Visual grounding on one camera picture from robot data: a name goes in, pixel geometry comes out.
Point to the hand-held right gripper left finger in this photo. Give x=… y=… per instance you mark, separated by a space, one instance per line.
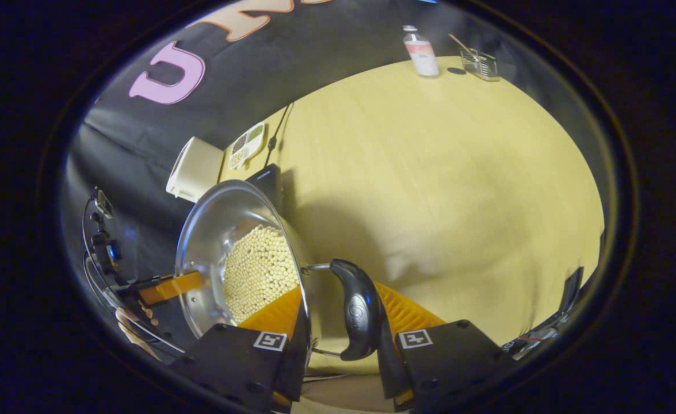
x=228 y=356

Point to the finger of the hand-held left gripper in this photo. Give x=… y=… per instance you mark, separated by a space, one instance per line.
x=171 y=286

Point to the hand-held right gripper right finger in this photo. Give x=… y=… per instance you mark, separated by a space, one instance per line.
x=453 y=362

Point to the black induction cooktop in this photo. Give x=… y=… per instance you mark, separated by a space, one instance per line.
x=268 y=184

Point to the pile of yellow beans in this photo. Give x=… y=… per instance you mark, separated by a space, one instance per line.
x=260 y=270

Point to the white toaster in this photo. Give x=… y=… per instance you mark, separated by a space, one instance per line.
x=197 y=169

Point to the white divided dish of beans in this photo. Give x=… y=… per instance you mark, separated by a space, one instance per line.
x=247 y=145

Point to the clear glass holder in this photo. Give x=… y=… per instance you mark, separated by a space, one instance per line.
x=480 y=64

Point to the clear bottle with pink label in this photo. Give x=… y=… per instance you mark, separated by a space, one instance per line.
x=423 y=54

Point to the wooden stick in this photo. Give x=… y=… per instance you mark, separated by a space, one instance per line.
x=460 y=43

